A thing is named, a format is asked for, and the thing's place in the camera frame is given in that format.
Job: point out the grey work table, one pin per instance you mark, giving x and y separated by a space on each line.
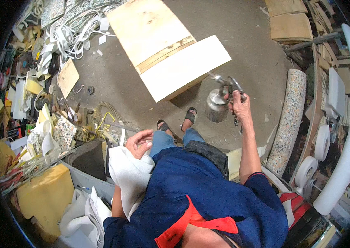
89 186

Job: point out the red stool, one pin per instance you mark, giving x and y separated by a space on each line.
297 204

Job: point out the white tape roll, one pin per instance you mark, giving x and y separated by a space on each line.
305 171
322 142

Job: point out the person's right hand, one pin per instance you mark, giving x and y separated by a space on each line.
242 108

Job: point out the person's body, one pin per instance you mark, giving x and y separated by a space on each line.
199 192

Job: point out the plywood board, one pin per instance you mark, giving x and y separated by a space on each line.
291 27
285 6

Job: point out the speckled rebonded foam roll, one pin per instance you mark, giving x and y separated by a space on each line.
288 121

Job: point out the blue pen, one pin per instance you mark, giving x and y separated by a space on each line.
83 187

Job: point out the yellow foam block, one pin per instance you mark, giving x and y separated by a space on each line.
46 195

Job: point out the curved wooden frame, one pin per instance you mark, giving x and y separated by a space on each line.
315 102

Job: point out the white foam sheet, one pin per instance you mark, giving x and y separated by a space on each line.
131 176

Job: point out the metal spray gun with cup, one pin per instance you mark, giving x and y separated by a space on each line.
216 105

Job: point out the black tape roll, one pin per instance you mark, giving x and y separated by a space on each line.
90 90

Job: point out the pile of white foam sheets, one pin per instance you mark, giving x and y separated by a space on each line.
82 220

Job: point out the speckled foam piece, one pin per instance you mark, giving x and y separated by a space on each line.
65 131

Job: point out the dark grey foam block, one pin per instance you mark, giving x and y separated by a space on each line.
88 158

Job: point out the person's left fingers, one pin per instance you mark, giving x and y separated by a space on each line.
144 142

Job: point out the person's legs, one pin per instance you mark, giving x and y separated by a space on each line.
162 139

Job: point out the person's right fingers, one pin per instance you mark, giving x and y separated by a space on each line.
232 104

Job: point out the person's left hand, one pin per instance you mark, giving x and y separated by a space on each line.
134 145

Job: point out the plywood furniture frame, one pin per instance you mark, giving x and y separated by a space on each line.
147 31

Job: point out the grey metal bar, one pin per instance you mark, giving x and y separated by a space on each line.
314 40

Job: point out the cream foam piece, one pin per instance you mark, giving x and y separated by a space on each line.
233 162

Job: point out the small plywood offcut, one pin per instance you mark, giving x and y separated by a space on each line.
68 77

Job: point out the white foam pieces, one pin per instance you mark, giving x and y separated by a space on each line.
336 93

